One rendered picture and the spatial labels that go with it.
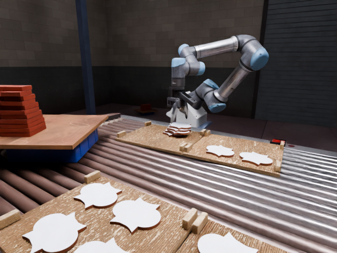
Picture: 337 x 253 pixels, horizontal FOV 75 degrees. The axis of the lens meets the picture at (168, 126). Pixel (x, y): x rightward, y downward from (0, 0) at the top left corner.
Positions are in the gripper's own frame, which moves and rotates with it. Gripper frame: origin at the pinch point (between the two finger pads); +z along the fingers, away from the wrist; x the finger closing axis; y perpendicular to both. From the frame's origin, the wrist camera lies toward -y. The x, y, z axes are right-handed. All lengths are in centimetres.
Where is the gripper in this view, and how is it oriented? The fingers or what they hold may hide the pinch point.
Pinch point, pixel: (180, 121)
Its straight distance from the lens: 127.3
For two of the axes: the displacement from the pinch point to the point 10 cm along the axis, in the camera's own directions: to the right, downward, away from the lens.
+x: -6.5, 2.1, -7.3
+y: -7.6, -1.9, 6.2
